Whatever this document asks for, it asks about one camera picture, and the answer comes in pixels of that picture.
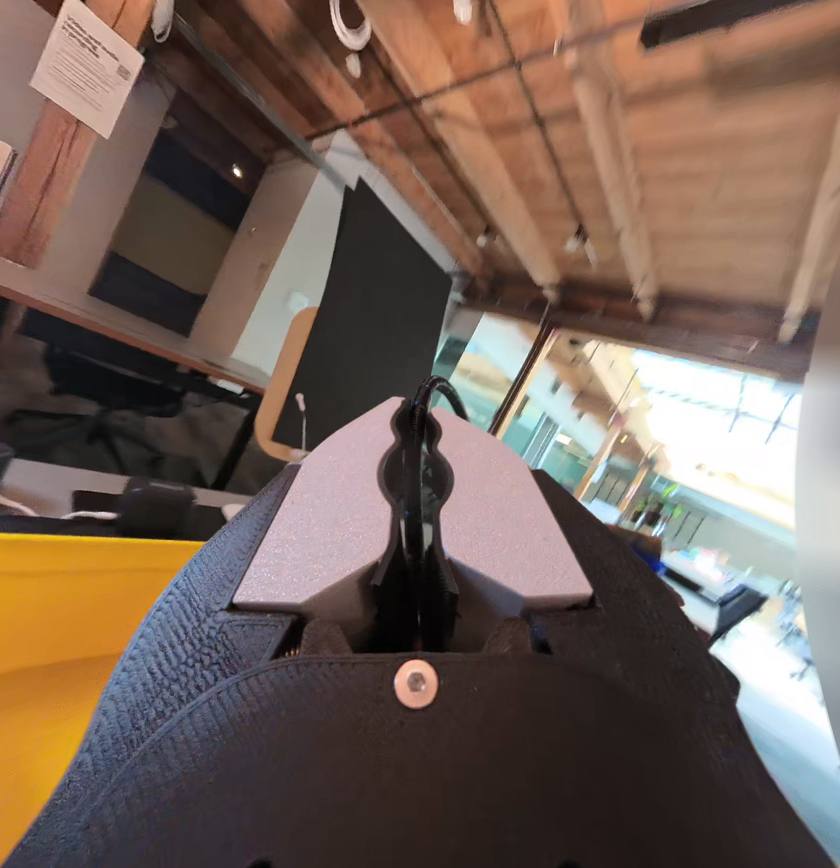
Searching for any white paper notice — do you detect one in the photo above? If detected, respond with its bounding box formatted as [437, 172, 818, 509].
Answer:
[30, 0, 146, 141]

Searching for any dark grey cube device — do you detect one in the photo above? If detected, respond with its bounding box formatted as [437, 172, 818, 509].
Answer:
[115, 476, 196, 538]

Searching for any yellow plastic bin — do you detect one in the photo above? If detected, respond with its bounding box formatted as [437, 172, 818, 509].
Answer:
[0, 532, 208, 868]

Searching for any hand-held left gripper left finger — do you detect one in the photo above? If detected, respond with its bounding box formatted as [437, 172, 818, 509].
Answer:
[233, 396, 410, 651]

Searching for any wooden office desk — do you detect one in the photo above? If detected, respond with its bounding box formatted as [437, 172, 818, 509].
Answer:
[0, 274, 272, 491]

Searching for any black office chair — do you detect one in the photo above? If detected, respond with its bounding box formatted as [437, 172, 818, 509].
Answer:
[706, 585, 768, 646]
[6, 311, 192, 470]

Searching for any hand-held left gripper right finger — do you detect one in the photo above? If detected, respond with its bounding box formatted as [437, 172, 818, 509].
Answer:
[427, 407, 594, 646]

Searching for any white coiled cable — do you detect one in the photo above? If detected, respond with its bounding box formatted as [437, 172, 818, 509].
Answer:
[328, 0, 374, 52]

